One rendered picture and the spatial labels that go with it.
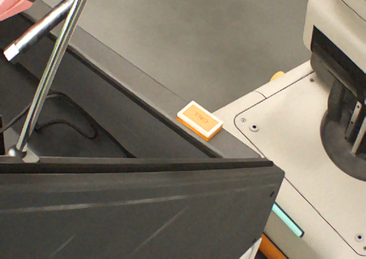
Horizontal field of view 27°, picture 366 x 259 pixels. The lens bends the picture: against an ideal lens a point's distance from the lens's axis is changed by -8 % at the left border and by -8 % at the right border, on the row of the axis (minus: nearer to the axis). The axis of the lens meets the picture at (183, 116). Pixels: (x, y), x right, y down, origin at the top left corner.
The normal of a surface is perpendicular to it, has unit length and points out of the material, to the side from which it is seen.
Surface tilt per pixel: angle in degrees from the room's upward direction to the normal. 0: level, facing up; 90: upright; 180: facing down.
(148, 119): 90
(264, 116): 0
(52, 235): 90
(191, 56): 0
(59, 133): 0
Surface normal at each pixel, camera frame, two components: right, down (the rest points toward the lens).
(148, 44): 0.11, -0.65
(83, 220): 0.76, 0.55
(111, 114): -0.64, 0.54
